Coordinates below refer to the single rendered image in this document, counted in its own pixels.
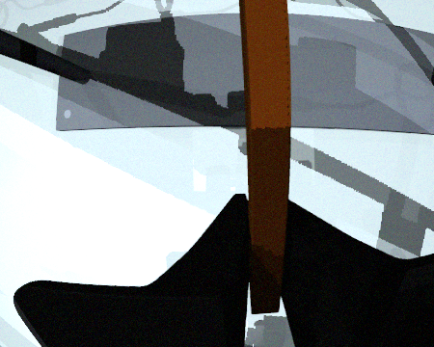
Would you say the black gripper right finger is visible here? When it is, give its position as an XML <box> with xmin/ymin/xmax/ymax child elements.
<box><xmin>280</xmin><ymin>200</ymin><xmax>434</xmax><ymax>347</ymax></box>

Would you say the orange handle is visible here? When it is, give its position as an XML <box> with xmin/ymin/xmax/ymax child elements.
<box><xmin>239</xmin><ymin>0</ymin><xmax>291</xmax><ymax>313</ymax></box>

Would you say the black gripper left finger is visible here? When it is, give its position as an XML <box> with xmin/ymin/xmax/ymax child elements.
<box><xmin>13</xmin><ymin>194</ymin><xmax>249</xmax><ymax>347</ymax></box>

